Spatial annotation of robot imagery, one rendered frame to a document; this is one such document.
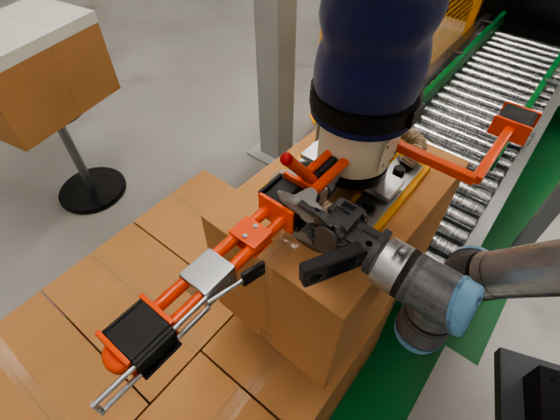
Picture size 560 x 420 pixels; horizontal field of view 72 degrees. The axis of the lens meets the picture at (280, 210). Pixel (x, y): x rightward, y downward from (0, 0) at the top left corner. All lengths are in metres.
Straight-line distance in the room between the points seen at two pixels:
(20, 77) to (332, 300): 1.62
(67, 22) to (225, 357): 1.57
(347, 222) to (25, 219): 2.29
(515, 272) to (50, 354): 1.30
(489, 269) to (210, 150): 2.27
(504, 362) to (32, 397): 1.32
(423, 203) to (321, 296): 0.36
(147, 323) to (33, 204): 2.25
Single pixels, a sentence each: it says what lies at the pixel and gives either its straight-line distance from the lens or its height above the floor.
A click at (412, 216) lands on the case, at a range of 0.95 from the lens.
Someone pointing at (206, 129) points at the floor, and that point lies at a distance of 2.97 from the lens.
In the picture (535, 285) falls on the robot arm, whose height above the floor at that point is 1.24.
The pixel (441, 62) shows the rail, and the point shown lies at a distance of 2.66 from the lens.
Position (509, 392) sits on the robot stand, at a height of 0.75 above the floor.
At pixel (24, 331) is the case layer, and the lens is 1.57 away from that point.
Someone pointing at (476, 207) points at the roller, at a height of 0.54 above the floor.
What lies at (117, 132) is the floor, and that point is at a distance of 3.13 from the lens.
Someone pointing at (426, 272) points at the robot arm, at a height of 1.24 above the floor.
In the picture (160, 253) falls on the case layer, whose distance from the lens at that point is 1.55.
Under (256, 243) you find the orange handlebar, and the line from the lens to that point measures 0.67.
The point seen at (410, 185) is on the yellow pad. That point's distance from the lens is 1.00.
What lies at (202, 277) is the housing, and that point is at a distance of 0.64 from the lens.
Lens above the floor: 1.76
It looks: 49 degrees down
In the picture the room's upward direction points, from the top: straight up
